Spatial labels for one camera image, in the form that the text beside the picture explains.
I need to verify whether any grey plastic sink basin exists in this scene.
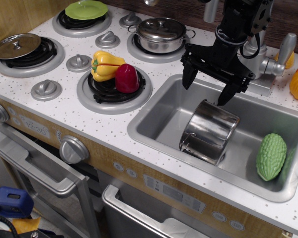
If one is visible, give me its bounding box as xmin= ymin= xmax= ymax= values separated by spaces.
xmin=127 ymin=74 xmax=298 ymax=202

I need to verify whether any steel pot with lid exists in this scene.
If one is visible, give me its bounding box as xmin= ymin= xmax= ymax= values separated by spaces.
xmin=128 ymin=17 xmax=196 ymax=54

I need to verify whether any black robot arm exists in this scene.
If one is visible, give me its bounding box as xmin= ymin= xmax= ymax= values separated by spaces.
xmin=181 ymin=0 xmax=273 ymax=106

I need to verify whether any back left stove burner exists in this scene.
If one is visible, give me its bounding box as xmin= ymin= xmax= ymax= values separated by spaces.
xmin=52 ymin=10 xmax=111 ymax=38

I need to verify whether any red bell pepper toy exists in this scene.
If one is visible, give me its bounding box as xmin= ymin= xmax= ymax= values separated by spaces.
xmin=115 ymin=63 xmax=140 ymax=93

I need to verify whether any yellow bell pepper toy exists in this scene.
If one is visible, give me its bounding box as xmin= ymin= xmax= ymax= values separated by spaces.
xmin=91 ymin=51 xmax=126 ymax=82

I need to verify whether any grey stove knob front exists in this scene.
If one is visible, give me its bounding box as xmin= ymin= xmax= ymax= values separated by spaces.
xmin=31 ymin=80 xmax=62 ymax=101

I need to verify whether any front left stove burner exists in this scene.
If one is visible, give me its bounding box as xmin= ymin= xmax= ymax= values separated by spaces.
xmin=0 ymin=37 xmax=65 ymax=78

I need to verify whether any stove burner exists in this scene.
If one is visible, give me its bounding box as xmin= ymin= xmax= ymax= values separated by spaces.
xmin=127 ymin=34 xmax=187 ymax=63
xmin=0 ymin=37 xmax=65 ymax=78
xmin=76 ymin=68 xmax=152 ymax=115
xmin=52 ymin=10 xmax=111 ymax=38

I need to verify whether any silver oven knob right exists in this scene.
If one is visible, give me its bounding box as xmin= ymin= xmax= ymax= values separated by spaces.
xmin=59 ymin=135 xmax=90 ymax=164

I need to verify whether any silver toy faucet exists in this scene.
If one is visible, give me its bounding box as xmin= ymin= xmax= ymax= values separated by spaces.
xmin=203 ymin=0 xmax=298 ymax=97

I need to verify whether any oven clock display panel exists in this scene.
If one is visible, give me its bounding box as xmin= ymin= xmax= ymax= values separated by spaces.
xmin=19 ymin=115 xmax=50 ymax=138

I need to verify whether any blue clamp tool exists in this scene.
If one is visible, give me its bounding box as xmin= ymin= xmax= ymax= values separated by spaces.
xmin=0 ymin=186 xmax=34 ymax=218

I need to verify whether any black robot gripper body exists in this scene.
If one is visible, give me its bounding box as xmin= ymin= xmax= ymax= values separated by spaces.
xmin=181 ymin=23 xmax=255 ymax=92

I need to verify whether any oven door with handle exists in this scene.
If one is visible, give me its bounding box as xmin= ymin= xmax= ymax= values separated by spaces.
xmin=0 ymin=124 xmax=100 ymax=238

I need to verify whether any back right stove burner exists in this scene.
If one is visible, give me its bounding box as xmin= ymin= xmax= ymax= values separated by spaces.
xmin=127 ymin=34 xmax=187 ymax=63

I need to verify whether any grey stove knob upper middle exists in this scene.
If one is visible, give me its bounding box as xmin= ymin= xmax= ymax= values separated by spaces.
xmin=95 ymin=31 xmax=120 ymax=49

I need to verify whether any grey stove knob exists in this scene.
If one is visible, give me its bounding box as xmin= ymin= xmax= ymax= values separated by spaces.
xmin=95 ymin=31 xmax=120 ymax=49
xmin=119 ymin=12 xmax=142 ymax=28
xmin=31 ymin=80 xmax=62 ymax=101
xmin=66 ymin=54 xmax=92 ymax=72

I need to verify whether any green bitter melon toy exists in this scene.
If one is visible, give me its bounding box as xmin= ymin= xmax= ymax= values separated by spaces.
xmin=256 ymin=133 xmax=287 ymax=181

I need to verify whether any grey stove knob top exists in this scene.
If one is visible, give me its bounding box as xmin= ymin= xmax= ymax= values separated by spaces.
xmin=119 ymin=12 xmax=142 ymax=28

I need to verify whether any dishwasher control panel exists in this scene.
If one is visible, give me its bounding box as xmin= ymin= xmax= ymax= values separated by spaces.
xmin=143 ymin=174 xmax=206 ymax=213

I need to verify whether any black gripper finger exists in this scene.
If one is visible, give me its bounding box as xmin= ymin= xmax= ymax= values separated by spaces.
xmin=217 ymin=84 xmax=239 ymax=106
xmin=182 ymin=60 xmax=198 ymax=90

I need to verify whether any front right stove burner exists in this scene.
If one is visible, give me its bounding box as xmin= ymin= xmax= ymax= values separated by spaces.
xmin=76 ymin=68 xmax=152 ymax=115

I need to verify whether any grey stove knob lower middle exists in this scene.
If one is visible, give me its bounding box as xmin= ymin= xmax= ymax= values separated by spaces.
xmin=66 ymin=54 xmax=92 ymax=72

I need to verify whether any steel pot lid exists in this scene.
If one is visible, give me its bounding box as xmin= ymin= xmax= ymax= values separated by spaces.
xmin=0 ymin=33 xmax=42 ymax=60

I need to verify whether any dishwasher door with handle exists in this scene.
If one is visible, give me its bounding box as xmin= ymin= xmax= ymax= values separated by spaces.
xmin=102 ymin=184 xmax=227 ymax=238

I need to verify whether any green plastic plate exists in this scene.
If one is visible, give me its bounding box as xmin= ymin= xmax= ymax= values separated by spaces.
xmin=65 ymin=0 xmax=108 ymax=20

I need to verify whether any yellow corn toy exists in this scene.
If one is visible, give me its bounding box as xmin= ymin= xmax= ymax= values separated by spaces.
xmin=274 ymin=51 xmax=295 ymax=69

